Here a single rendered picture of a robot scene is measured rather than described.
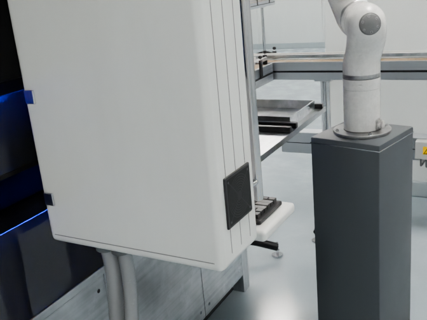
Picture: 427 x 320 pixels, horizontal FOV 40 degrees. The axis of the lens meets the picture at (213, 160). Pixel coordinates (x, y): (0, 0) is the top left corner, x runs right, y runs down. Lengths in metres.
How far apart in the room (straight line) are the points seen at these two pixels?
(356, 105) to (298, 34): 8.80
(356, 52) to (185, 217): 0.89
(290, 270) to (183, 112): 1.85
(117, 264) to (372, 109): 0.96
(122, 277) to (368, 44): 1.00
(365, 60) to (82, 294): 1.11
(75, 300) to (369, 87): 1.11
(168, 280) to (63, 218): 0.74
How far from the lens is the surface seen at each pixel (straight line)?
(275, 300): 2.67
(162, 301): 2.12
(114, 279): 1.53
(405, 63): 2.94
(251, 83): 1.32
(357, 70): 1.91
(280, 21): 10.80
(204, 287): 2.38
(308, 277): 2.84
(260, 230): 1.43
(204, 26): 1.11
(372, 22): 1.83
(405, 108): 3.62
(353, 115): 1.95
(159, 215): 1.28
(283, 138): 1.90
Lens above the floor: 1.41
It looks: 18 degrees down
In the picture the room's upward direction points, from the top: 5 degrees counter-clockwise
